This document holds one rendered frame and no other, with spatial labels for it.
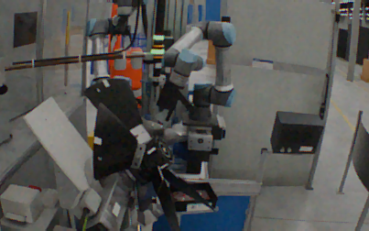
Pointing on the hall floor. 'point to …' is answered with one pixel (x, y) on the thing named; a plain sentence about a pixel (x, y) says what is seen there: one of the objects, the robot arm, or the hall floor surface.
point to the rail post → (251, 213)
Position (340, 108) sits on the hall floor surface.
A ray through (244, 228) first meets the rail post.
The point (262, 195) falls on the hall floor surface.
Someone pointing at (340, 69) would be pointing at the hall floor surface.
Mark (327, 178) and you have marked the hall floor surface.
